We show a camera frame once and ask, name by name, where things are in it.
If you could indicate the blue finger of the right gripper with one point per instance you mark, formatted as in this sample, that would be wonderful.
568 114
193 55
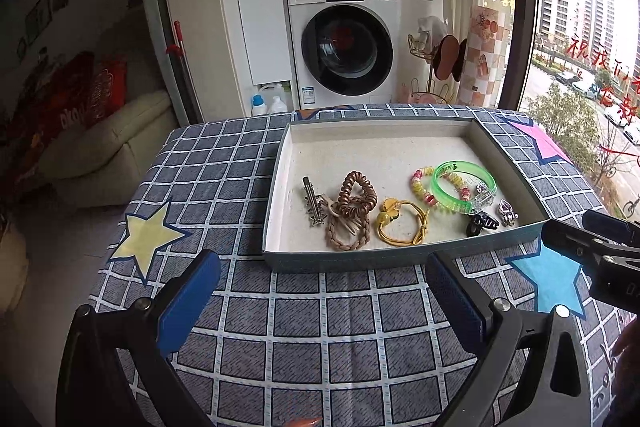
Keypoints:
618 230
571 242

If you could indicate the clear plastic jug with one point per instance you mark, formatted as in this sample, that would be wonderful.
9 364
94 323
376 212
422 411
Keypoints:
278 97

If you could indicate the red cushion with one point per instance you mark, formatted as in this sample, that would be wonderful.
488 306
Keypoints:
85 91

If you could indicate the white front-load washing machine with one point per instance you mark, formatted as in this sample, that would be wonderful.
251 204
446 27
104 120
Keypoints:
345 51

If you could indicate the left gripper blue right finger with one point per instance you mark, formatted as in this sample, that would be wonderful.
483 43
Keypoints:
553 389

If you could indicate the green jewelry tray box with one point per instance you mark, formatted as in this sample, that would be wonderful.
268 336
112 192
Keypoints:
387 151

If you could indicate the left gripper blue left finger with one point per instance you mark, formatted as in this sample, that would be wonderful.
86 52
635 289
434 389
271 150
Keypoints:
92 386

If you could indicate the white blue-cap detergent bottle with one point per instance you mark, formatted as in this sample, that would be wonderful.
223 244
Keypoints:
259 106

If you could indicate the pink checkered curtain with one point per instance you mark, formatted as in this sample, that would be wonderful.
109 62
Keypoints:
485 58

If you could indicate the person's right hand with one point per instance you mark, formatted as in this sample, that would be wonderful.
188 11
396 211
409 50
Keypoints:
624 410

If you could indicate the purple gem silver brooch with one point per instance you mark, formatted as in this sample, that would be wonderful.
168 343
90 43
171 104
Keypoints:
506 213

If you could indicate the green translucent bangle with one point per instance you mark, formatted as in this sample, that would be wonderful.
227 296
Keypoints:
453 185

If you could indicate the gold wire slipper rack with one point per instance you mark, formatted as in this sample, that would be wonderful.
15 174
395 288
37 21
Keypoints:
444 54

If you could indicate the silver metal hair clip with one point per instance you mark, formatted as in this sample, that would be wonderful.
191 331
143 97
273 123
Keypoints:
315 204

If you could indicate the blue checkered star tablecloth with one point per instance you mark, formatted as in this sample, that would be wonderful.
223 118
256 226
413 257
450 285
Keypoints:
360 348

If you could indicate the pink gem silver brooch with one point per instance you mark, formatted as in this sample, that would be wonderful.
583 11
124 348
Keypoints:
483 196

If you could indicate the beige sofa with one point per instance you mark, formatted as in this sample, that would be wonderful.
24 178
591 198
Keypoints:
104 164

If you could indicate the beige small hair clip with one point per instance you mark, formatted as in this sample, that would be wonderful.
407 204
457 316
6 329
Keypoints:
331 208

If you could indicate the black claw hair clip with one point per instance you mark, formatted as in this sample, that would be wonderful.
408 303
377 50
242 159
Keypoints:
480 222

